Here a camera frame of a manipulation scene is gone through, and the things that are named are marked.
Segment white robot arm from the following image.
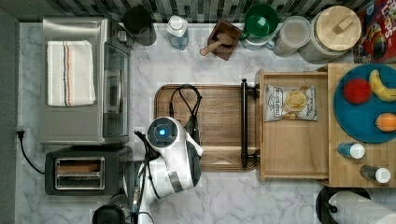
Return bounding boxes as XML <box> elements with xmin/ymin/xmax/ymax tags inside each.
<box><xmin>137</xmin><ymin>117</ymin><xmax>204</xmax><ymax>224</ymax></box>

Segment large wooden cutting board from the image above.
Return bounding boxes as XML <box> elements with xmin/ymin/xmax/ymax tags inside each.
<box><xmin>154</xmin><ymin>84</ymin><xmax>260</xmax><ymax>172</ymax></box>

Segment brown wooden utensil holder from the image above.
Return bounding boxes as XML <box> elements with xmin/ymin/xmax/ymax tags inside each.
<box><xmin>207</xmin><ymin>20</ymin><xmax>242</xmax><ymax>61</ymax></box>

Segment wooden spoon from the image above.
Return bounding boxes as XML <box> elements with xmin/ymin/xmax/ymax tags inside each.
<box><xmin>200</xmin><ymin>33</ymin><xmax>233</xmax><ymax>56</ymax></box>

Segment chips bag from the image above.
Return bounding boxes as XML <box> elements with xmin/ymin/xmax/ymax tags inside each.
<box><xmin>264</xmin><ymin>85</ymin><xmax>318</xmax><ymax>121</ymax></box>

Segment white blue bottle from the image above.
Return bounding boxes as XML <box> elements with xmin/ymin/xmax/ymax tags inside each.
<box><xmin>166</xmin><ymin>15</ymin><xmax>190</xmax><ymax>50</ymax></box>

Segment stainless steel toaster oven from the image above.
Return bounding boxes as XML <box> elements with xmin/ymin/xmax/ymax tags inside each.
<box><xmin>40</xmin><ymin>17</ymin><xmax>131</xmax><ymax>145</ymax></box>

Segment light blue mug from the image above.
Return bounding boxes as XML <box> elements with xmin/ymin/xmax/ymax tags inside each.
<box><xmin>241</xmin><ymin>39</ymin><xmax>275</xmax><ymax>50</ymax></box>

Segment wooden drawer box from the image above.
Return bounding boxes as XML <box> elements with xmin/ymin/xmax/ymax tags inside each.
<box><xmin>255</xmin><ymin>63</ymin><xmax>395</xmax><ymax>188</ymax></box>

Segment black round container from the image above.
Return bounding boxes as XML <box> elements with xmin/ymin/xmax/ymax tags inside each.
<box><xmin>123</xmin><ymin>6</ymin><xmax>157</xmax><ymax>46</ymax></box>

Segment green mug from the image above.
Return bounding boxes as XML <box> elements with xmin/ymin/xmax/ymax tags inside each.
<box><xmin>240</xmin><ymin>3</ymin><xmax>279</xmax><ymax>41</ymax></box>

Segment clear plastic grain container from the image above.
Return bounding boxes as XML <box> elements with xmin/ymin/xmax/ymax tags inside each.
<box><xmin>273</xmin><ymin>16</ymin><xmax>311</xmax><ymax>57</ymax></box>

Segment glass french press black lid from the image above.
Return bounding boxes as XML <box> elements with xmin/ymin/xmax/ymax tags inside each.
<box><xmin>92</xmin><ymin>194</ymin><xmax>132</xmax><ymax>224</ymax></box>

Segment white striped folded towel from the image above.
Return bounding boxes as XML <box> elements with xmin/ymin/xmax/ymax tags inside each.
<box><xmin>47</xmin><ymin>40</ymin><xmax>96</xmax><ymax>107</ymax></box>

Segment grey two-slot toaster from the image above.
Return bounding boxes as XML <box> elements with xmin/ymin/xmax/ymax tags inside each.
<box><xmin>45</xmin><ymin>146</ymin><xmax>134</xmax><ymax>196</ymax></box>

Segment black paper towel holder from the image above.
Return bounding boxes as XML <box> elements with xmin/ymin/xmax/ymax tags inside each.
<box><xmin>316</xmin><ymin>186</ymin><xmax>371</xmax><ymax>224</ymax></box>

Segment red apple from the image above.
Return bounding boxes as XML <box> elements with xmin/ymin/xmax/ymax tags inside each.
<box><xmin>343</xmin><ymin>78</ymin><xmax>372</xmax><ymax>105</ymax></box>

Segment glass jar with wooden lid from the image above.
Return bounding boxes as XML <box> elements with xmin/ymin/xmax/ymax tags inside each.
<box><xmin>298</xmin><ymin>6</ymin><xmax>361</xmax><ymax>64</ymax></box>

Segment teal plate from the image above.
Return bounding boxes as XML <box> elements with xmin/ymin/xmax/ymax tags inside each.
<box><xmin>332</xmin><ymin>63</ymin><xmax>396</xmax><ymax>143</ymax></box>

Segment blue shaker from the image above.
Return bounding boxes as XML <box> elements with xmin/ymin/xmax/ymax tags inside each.
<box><xmin>337</xmin><ymin>143</ymin><xmax>365</xmax><ymax>160</ymax></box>

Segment white paper towel roll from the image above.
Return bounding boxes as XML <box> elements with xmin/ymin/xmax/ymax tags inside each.
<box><xmin>329</xmin><ymin>191</ymin><xmax>396</xmax><ymax>224</ymax></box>

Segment yellow banana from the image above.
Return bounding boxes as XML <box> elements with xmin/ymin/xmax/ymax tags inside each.
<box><xmin>369</xmin><ymin>69</ymin><xmax>396</xmax><ymax>102</ymax></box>

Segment orange fruit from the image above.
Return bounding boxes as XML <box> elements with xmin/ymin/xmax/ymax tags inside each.
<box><xmin>375</xmin><ymin>113</ymin><xmax>396</xmax><ymax>133</ymax></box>

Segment red cereal box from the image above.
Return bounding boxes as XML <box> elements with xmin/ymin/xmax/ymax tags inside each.
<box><xmin>352</xmin><ymin>0</ymin><xmax>396</xmax><ymax>63</ymax></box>

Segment grey shaker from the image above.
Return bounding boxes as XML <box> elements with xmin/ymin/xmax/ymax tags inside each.
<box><xmin>360</xmin><ymin>164</ymin><xmax>391</xmax><ymax>184</ymax></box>

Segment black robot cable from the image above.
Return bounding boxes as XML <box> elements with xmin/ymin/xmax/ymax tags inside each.
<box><xmin>168</xmin><ymin>84</ymin><xmax>204</xmax><ymax>146</ymax></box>

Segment black drawer handle bar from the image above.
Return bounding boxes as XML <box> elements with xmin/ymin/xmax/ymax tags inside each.
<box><xmin>240</xmin><ymin>78</ymin><xmax>258</xmax><ymax>169</ymax></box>

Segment black toaster power cord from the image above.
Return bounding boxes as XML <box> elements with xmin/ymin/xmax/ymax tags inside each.
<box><xmin>16</xmin><ymin>129</ymin><xmax>47</xmax><ymax>175</ymax></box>

